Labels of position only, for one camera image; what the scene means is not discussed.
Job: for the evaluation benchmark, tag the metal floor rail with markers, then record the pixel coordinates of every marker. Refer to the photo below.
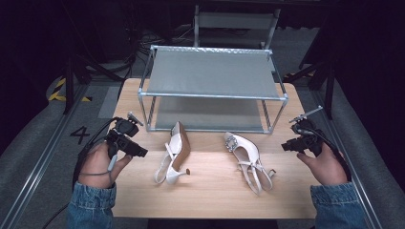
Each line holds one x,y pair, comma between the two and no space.
353,171
35,171

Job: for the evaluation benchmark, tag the white slingback heeled shoe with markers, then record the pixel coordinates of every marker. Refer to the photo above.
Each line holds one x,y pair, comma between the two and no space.
178,149
246,156

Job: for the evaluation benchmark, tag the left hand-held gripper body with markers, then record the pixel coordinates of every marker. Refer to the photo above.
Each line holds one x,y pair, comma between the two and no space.
124,130

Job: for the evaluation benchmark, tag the grey metal-framed shoe rack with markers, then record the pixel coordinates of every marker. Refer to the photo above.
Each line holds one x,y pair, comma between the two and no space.
210,73

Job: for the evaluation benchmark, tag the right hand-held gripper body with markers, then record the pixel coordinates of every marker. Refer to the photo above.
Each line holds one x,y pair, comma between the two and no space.
309,137

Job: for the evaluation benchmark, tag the person's right hand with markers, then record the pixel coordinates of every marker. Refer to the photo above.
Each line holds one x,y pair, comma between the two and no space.
329,168

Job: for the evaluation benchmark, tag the black tripod stand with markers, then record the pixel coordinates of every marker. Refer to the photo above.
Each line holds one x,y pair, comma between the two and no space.
328,79
70,79

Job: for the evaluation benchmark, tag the person's left hand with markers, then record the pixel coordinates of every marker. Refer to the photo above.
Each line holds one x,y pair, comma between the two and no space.
97,168

